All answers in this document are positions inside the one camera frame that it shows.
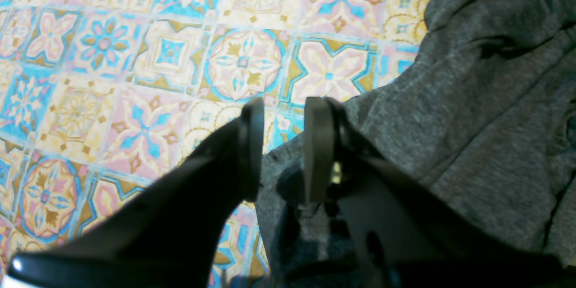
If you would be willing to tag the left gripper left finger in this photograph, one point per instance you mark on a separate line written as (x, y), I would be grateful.
(167, 235)

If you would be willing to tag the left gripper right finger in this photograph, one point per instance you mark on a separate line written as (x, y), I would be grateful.
(403, 236)

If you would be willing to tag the grey t-shirt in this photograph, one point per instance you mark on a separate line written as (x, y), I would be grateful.
(484, 119)

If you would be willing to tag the patterned tablecloth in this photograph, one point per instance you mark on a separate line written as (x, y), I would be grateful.
(101, 97)

